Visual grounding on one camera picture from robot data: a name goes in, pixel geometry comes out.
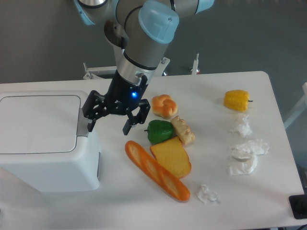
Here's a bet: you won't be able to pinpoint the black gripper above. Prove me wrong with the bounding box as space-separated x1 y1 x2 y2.
82 71 150 136

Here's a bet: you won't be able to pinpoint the white trash can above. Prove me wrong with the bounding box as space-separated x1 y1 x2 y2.
0 91 101 192

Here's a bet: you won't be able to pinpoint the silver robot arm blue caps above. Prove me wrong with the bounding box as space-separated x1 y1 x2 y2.
82 0 213 135

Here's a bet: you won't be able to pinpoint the green bell pepper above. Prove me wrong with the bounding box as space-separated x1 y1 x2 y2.
145 120 174 144

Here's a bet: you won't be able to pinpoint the knotted bread roll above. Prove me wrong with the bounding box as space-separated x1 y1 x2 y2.
152 94 178 119

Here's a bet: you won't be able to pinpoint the yellow toast slice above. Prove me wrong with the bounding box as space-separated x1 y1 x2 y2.
150 137 191 178

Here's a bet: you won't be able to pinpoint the beige pastry stick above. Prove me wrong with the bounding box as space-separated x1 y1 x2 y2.
170 115 195 145

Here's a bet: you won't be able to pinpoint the orange baguette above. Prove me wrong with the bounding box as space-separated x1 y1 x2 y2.
125 140 190 202

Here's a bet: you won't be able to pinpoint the small crumpled white tissue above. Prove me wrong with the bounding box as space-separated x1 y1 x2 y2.
196 184 219 204

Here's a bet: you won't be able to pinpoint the yellow bell pepper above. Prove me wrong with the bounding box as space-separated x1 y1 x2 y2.
224 90 252 112

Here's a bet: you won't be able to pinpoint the crumpled white tissue upper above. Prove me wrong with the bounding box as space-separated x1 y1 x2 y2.
229 114 252 138

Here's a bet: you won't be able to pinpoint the crumpled white tissue lower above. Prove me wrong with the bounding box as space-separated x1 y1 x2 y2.
227 156 258 176

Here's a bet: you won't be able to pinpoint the crumpled white tissue middle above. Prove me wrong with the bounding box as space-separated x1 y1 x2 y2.
230 139 270 160

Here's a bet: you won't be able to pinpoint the black device at edge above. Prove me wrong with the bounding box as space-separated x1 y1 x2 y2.
289 194 307 219

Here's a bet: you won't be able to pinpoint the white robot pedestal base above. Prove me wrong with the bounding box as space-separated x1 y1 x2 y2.
83 46 170 80

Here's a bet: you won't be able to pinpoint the white frame at right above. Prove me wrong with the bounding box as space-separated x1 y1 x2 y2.
283 82 307 129

